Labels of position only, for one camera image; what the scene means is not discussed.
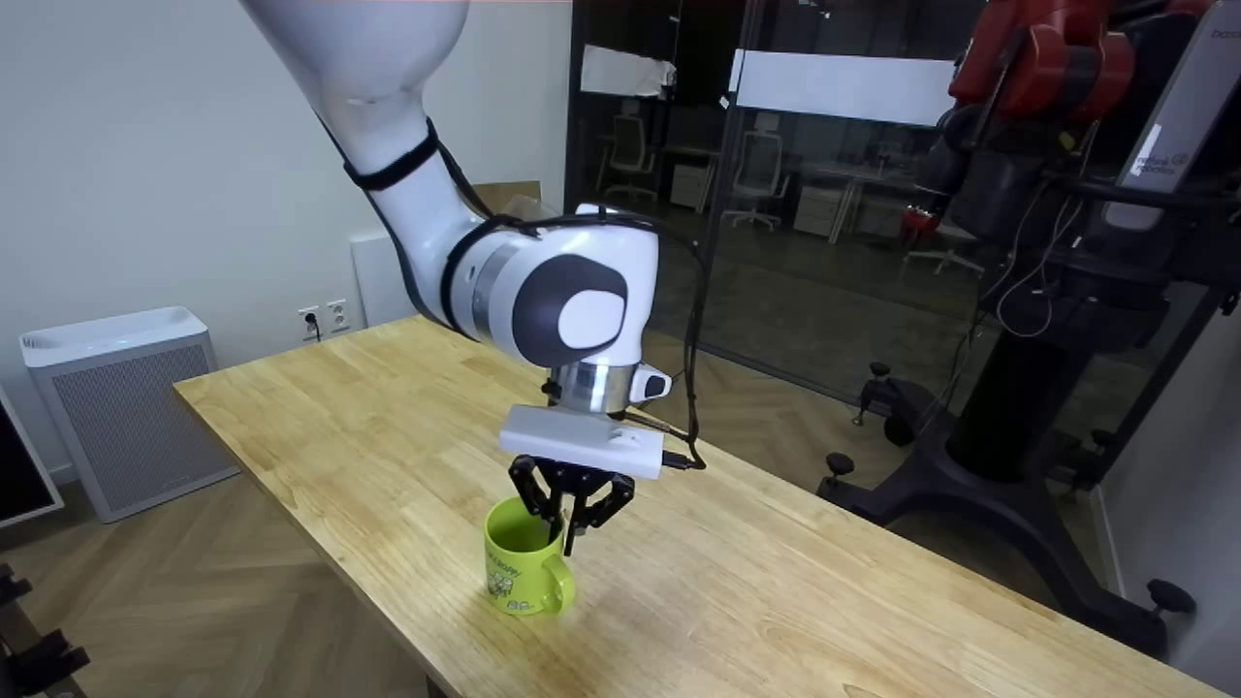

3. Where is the open cardboard box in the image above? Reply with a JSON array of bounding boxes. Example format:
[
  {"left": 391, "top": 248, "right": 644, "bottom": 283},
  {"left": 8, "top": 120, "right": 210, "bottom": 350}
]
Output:
[{"left": 475, "top": 180, "right": 544, "bottom": 218}]

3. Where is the red and black robot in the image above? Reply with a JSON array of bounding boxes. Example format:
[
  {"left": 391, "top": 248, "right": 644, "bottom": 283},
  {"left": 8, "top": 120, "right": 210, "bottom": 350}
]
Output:
[{"left": 906, "top": 0, "right": 1241, "bottom": 352}]

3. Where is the white wall outlet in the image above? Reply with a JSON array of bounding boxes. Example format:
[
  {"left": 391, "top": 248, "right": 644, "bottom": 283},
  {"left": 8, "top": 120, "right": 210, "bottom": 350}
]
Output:
[{"left": 294, "top": 297, "right": 352, "bottom": 342}]

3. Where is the black tripod piece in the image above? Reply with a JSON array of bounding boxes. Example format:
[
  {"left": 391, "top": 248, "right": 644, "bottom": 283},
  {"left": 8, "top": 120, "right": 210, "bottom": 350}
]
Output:
[{"left": 0, "top": 563, "right": 91, "bottom": 698}]

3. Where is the green ceramic mug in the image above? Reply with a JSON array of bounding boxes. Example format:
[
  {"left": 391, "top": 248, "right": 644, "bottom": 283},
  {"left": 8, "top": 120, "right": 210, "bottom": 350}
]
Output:
[{"left": 485, "top": 497, "right": 580, "bottom": 616}]

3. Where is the white panel against wall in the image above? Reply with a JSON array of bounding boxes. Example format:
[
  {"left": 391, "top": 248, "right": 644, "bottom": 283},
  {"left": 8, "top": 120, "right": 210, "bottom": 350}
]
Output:
[{"left": 351, "top": 228, "right": 414, "bottom": 326}]

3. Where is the white air purifier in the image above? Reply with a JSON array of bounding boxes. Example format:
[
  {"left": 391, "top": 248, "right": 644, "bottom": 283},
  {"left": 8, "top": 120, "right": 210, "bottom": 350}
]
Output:
[{"left": 19, "top": 304, "right": 238, "bottom": 519}]

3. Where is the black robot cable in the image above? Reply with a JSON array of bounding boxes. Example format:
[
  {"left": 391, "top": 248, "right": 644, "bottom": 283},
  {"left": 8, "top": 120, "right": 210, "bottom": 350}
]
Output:
[{"left": 342, "top": 117, "right": 715, "bottom": 473}]

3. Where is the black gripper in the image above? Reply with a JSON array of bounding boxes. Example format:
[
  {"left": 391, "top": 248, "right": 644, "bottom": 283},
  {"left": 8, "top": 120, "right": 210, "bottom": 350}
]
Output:
[{"left": 509, "top": 457, "right": 638, "bottom": 555}]

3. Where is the black wheeled robot pedestal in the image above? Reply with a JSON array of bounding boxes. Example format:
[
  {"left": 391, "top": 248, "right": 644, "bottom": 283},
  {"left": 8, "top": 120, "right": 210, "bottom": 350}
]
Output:
[{"left": 818, "top": 332, "right": 1195, "bottom": 657}]

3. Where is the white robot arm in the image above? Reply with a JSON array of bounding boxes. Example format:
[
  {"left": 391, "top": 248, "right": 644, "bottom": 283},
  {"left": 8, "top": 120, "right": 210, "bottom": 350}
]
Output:
[{"left": 242, "top": 0, "right": 670, "bottom": 546}]

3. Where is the black monitor edge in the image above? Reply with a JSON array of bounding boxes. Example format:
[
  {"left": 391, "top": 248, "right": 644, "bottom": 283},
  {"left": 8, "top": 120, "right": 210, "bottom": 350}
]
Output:
[{"left": 0, "top": 404, "right": 63, "bottom": 527}]

